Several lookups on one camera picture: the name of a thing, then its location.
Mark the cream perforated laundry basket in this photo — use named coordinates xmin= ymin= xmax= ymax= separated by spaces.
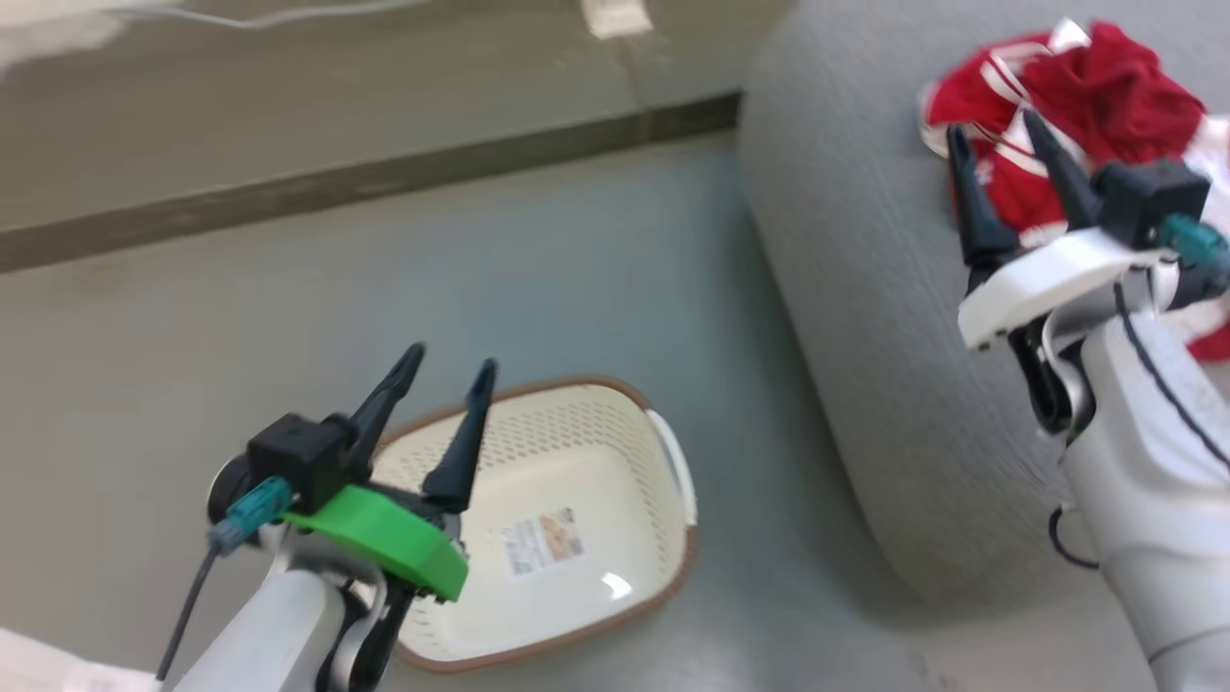
xmin=370 ymin=375 xmax=700 ymax=674

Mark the grey cable teal connector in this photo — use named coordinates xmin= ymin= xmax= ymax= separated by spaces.
xmin=154 ymin=476 xmax=295 ymax=683

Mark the black cable teal connector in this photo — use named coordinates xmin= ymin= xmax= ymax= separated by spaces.
xmin=1047 ymin=213 xmax=1230 ymax=570

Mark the thin grey floor cable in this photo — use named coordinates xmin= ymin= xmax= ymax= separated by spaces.
xmin=120 ymin=0 xmax=433 ymax=31

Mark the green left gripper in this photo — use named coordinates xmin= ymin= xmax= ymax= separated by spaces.
xmin=283 ymin=342 xmax=500 ymax=605

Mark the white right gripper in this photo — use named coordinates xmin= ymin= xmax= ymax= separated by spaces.
xmin=946 ymin=108 xmax=1180 ymax=351

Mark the printed basket label sticker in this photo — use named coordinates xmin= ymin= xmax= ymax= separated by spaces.
xmin=500 ymin=507 xmax=587 ymax=580

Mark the red and white garment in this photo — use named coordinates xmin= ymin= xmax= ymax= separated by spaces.
xmin=918 ymin=17 xmax=1230 ymax=361

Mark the grey fabric sofa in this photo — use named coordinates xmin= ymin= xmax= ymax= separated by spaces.
xmin=738 ymin=0 xmax=1230 ymax=616

